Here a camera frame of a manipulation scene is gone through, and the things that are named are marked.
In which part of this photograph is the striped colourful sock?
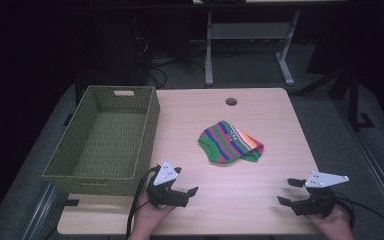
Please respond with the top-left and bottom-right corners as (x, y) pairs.
(197, 120), (265, 165)

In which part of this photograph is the metal floor rail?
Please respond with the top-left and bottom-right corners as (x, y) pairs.
(21, 182), (61, 240)
(333, 99), (384, 231)

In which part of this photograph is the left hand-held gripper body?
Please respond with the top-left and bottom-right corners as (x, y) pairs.
(145, 160), (191, 210)

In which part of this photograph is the person's left hand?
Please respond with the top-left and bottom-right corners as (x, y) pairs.
(127, 193), (177, 240)

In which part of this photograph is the black metal stand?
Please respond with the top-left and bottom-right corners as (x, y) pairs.
(326, 64), (376, 132)

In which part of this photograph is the tangle of floor cables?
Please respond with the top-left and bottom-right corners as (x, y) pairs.
(131, 19), (211, 90)

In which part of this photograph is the white metal desk frame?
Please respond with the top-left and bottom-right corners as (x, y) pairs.
(204, 9), (302, 88)

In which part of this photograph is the green woven basket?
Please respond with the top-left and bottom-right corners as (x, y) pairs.
(41, 85), (161, 197)

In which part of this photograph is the person's right hand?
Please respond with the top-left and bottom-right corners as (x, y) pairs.
(305, 204), (355, 240)

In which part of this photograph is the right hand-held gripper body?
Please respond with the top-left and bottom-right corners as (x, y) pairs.
(291, 171), (350, 219)

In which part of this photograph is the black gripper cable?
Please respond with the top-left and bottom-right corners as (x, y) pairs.
(332, 191), (384, 236)
(125, 165), (160, 240)

